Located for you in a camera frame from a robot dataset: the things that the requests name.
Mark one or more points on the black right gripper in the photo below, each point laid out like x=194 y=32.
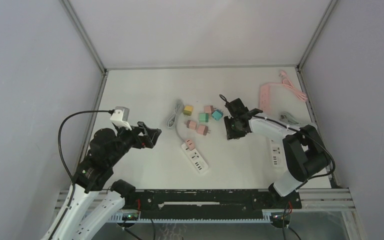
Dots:
x=230 y=133

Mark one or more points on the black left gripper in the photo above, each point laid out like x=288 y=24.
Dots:
x=149 y=137

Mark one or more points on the teal charger plug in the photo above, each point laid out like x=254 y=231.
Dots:
x=217 y=114

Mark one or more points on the pink power strip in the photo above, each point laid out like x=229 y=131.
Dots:
x=264 y=98

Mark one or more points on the white power strip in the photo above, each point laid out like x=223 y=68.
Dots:
x=276 y=154
x=196 y=159

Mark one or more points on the green charger plug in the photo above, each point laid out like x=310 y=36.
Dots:
x=203 y=117

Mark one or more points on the pink USB charger plug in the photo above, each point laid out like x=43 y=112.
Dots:
x=189 y=144

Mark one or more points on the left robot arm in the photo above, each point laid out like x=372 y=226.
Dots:
x=106 y=148

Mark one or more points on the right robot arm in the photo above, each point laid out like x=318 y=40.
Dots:
x=304 y=151

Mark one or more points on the pink charger plug far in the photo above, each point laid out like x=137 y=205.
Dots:
x=209 y=109

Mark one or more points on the pink charger plug with prongs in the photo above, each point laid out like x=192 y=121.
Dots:
x=203 y=130

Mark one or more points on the yellow charger plug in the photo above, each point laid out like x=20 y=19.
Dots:
x=188 y=110

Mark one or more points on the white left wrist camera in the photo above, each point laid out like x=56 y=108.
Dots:
x=119 y=117

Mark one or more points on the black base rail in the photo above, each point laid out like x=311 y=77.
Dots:
x=209 y=204

